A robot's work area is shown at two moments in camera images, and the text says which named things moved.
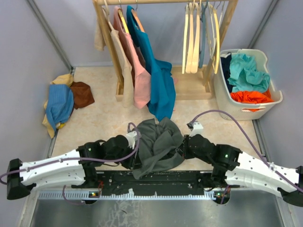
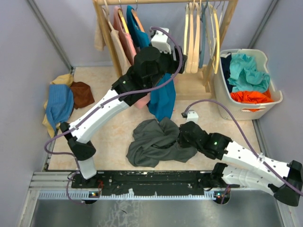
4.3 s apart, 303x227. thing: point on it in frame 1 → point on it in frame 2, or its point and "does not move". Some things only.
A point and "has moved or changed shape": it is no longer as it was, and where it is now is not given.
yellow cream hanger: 218,40 does not move
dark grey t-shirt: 159,146 has moved or changed shape
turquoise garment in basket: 245,76 does not move
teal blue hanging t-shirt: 163,94 does not move
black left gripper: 134,162 → 174,65
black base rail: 178,181 does not move
